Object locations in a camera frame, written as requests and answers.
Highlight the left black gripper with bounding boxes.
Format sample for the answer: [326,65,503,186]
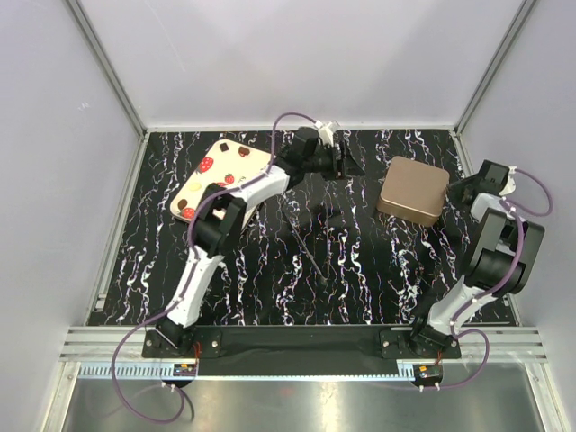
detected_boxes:
[302,140,365,181]

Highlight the rose gold box lid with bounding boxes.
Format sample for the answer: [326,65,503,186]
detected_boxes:
[378,156,450,203]

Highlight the metal tweezers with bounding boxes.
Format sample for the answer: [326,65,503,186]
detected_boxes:
[282,204,343,286]

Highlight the brown chocolate box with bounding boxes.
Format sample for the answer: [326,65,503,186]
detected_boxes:
[376,199,444,227]

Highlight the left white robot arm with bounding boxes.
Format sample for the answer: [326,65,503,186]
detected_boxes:
[145,121,365,356]

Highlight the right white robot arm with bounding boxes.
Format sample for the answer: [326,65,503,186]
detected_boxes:
[407,160,545,357]

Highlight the strawberry print white tray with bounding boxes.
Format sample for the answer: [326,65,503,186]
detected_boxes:
[169,139,270,223]

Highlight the right electronics board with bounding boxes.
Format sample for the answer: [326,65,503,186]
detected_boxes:
[415,364,444,379]

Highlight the electronics board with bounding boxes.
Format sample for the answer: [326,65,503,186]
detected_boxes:
[173,363,198,376]
[415,364,444,379]

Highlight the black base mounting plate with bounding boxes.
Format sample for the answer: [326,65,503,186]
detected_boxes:
[142,325,462,360]

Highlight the left electronics board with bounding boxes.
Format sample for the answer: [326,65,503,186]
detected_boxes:
[173,363,198,376]

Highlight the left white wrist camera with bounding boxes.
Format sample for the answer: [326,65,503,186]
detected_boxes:
[314,120,340,147]

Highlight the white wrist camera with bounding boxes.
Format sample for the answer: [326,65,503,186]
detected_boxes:
[314,120,340,147]
[499,166,517,197]

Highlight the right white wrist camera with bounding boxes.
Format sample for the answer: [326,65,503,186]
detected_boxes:
[499,166,517,197]

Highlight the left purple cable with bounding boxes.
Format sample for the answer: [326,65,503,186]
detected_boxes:
[111,111,325,424]

